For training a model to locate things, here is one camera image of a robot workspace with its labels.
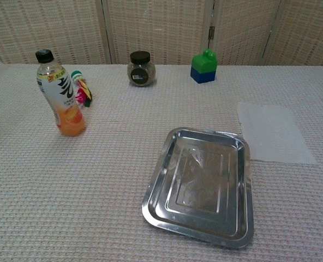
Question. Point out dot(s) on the white paper napkin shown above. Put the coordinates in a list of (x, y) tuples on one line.
[(273, 131)]

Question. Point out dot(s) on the silver metal tray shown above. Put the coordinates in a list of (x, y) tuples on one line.
[(199, 177)]

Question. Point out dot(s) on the glass jar black lid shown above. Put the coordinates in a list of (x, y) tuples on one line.
[(141, 73)]

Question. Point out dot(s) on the blue toy block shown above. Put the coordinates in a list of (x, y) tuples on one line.
[(202, 77)]

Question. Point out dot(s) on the green toy block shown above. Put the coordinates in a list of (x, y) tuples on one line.
[(205, 62)]

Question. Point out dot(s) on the colourful feather shuttlecock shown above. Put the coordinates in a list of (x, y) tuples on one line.
[(82, 90)]

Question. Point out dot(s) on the orange drink bottle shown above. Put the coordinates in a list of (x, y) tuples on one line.
[(66, 109)]

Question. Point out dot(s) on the woven folding screen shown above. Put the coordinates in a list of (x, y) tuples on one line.
[(156, 27)]

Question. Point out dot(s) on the white woven tablecloth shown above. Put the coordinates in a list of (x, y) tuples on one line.
[(68, 191)]

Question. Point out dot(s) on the brass screen hinge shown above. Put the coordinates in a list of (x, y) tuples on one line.
[(212, 32)]

